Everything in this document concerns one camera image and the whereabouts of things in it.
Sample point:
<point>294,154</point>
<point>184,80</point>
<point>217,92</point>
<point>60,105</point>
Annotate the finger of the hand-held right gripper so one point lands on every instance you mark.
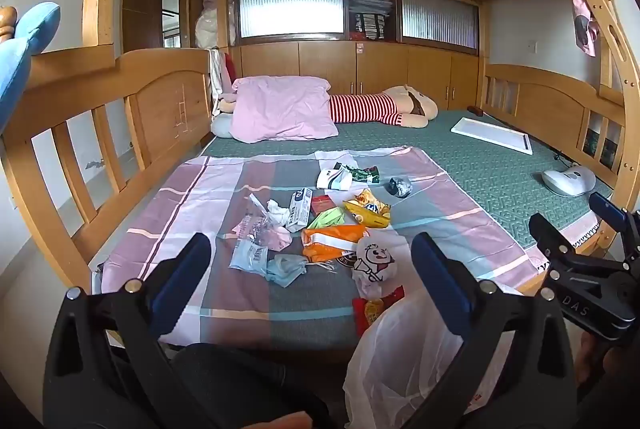
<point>609,209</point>
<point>552,236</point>

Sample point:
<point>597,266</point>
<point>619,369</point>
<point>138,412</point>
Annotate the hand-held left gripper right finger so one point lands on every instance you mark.
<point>440,276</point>

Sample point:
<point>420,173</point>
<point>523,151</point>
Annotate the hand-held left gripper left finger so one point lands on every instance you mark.
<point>186,276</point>

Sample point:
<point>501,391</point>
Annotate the white plastic bag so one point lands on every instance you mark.
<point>415,359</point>

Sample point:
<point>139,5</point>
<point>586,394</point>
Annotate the red cardboard box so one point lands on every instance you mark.
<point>322,205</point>

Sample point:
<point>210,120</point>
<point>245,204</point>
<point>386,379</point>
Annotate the person's right hand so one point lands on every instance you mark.
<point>592,359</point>

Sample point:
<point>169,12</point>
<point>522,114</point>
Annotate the white massage device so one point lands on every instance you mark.
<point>570,181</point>

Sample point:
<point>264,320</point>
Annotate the pink grey checked sheet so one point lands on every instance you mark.
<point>200,229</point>

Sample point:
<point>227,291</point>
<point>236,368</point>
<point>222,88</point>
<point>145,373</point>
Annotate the light blue packet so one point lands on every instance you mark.
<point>249,255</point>

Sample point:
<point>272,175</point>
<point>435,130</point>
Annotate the white cartoon snack packet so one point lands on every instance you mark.
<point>374,261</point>

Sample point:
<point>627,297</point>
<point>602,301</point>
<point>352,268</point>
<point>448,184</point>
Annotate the red snack packet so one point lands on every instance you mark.
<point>376,309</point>

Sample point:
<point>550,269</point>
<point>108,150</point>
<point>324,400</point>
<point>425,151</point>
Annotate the clear plastic wrapper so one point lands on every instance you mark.
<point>256,226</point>

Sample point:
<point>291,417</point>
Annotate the green bed mat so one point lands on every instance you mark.
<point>480,179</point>

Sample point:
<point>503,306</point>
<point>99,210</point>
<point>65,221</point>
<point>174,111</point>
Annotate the dark crumpled wrapper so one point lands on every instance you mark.
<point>400,187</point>

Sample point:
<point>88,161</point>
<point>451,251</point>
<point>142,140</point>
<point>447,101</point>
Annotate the yellow snack packet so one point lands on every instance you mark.
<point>367,210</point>

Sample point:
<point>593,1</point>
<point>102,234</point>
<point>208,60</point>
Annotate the blue face mask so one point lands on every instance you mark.
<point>286,269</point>

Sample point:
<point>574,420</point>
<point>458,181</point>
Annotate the crumpled white tissue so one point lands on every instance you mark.
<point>275,211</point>

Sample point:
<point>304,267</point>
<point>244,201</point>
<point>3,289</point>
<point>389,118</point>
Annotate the wooden bed footboard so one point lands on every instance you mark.
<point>555,109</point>

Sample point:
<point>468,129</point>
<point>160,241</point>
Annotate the orange white snack packet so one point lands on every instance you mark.
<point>330,243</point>

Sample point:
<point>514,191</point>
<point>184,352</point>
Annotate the white board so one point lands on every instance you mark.
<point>492,131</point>

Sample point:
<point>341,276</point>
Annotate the green snack packet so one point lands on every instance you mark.
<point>364,174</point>

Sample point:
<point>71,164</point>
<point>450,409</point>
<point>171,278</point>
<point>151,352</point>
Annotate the green paper wrapper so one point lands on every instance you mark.
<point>326,218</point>

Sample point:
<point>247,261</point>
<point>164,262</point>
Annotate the white blue toothpaste box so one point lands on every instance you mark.
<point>300,209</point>

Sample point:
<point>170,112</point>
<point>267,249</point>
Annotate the white tissue packet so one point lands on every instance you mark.
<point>334,179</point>

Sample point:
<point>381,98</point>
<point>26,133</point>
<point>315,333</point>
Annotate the plush toy with striped shirt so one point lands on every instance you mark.
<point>385,106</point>

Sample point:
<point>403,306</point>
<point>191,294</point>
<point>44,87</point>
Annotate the wooden bed headboard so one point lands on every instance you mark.
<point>100,119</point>

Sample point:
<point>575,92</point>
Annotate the pink hanging cloth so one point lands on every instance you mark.
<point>582,21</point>

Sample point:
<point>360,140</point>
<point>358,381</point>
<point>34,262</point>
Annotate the pink pillow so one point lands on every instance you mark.
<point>282,109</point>

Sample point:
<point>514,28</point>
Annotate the wooden bunk ladder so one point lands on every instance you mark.
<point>600,9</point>

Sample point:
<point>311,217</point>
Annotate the blue plush toy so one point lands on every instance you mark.
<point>25,54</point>

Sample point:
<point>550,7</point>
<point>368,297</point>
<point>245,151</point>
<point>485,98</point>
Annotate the wooden wall cabinet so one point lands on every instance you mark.
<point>360,59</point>

